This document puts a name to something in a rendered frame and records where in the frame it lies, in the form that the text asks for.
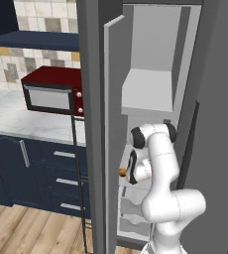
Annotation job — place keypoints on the navy base cupboard run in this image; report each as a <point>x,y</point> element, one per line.
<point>36,178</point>

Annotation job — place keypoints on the grey fridge door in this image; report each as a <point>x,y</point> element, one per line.
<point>215,99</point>

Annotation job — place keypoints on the white freezer shelf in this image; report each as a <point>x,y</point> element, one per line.
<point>149,89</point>

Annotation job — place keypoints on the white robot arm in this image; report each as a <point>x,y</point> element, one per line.
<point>161,185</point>

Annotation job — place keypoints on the red microwave oven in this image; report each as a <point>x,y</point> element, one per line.
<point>50,89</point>

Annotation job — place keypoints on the grey freezer door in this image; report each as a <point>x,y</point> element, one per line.
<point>114,99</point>

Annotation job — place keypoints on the orange sweet potato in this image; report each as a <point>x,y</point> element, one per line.
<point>122,172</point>

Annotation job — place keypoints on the grey fridge cabinet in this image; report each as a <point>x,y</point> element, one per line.
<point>89,66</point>

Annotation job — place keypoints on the navy wall cupboard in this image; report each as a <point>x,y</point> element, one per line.
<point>30,39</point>

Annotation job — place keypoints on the grey wall socket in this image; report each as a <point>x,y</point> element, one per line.
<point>12,71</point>

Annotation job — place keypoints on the white freezer rack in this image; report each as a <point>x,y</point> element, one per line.
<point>132,208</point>

